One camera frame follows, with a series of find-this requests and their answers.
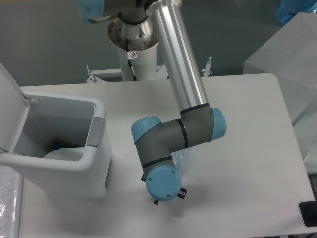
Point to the clear crushed plastic bottle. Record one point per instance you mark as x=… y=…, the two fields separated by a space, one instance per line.
x=182 y=160

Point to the white plastic wrapper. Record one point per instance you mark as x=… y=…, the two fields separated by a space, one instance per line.
x=66 y=154

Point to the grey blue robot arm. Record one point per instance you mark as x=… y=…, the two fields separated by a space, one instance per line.
x=139 y=25

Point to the white open trash can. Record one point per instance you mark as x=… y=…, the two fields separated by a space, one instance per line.
x=30 y=121

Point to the blue yellow snack packet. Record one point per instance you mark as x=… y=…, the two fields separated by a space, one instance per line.
x=59 y=144

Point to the black device at edge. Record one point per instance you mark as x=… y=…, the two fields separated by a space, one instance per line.
x=309 y=213

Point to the paper sheet in sleeve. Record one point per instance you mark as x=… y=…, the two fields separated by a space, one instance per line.
x=11 y=186

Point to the translucent plastic box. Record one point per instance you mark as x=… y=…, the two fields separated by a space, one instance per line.
x=291 y=55

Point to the blue water jug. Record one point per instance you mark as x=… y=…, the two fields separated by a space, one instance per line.
x=289 y=8

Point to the white mounting bracket right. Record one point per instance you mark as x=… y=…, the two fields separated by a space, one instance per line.
x=161 y=73

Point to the white mounting bracket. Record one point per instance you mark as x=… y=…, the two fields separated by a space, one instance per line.
x=161 y=73
x=108 y=75

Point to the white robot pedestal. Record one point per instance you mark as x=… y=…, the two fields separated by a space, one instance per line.
x=139 y=65

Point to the white mounting bracket left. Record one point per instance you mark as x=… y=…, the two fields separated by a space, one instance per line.
x=108 y=75

